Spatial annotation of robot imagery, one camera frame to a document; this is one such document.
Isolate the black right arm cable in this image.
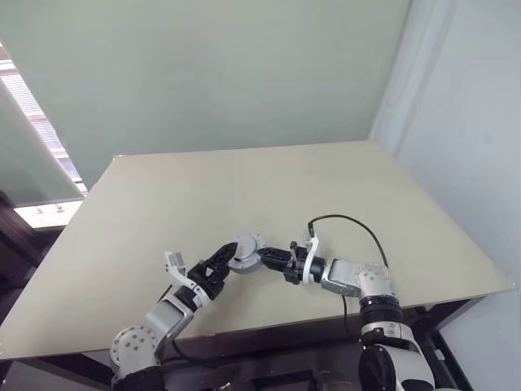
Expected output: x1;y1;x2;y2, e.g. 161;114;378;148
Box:
307;214;391;327

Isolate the window with building outside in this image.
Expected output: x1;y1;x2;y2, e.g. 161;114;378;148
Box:
0;40;89;193

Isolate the grey round metal disc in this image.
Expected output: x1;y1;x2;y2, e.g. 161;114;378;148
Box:
232;231;265;261

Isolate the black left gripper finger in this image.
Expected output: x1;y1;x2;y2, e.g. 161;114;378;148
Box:
211;266;232;287
205;240;241;272

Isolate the white window sill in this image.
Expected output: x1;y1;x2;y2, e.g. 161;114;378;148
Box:
14;199;82;231

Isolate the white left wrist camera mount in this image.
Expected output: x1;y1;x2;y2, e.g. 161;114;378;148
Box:
164;251;212;310

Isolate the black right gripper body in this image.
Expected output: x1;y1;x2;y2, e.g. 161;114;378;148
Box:
283;239;309;286

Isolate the grey roller blind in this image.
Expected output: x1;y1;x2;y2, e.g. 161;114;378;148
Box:
0;77;85;207

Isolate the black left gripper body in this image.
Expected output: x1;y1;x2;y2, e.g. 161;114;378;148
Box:
186;260;229;301

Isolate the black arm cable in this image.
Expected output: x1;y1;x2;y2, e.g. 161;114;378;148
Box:
307;214;391;327
160;340;229;367

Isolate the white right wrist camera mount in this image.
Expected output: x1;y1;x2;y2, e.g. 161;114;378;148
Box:
300;227;322;286

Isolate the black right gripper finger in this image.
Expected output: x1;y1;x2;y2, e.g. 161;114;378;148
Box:
258;246;292;261
263;257;291;272

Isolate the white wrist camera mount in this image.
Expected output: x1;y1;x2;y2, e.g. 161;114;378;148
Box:
164;251;212;310
300;227;322;286

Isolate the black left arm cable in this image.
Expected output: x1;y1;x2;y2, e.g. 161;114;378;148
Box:
160;340;229;367

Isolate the dark wooden furniture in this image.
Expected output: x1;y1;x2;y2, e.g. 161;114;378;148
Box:
0;189;54;286

